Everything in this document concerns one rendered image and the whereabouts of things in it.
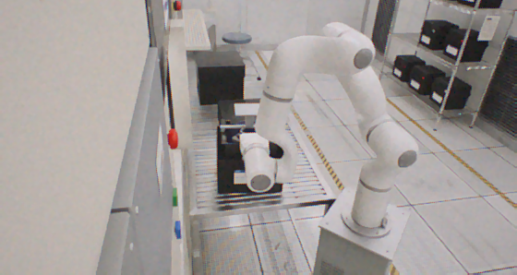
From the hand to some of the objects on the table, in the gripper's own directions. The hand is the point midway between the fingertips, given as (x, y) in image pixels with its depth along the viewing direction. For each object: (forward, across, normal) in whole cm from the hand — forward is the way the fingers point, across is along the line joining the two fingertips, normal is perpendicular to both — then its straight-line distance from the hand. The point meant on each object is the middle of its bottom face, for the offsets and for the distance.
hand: (251, 130), depth 131 cm
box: (+97, +13, +29) cm, 102 cm away
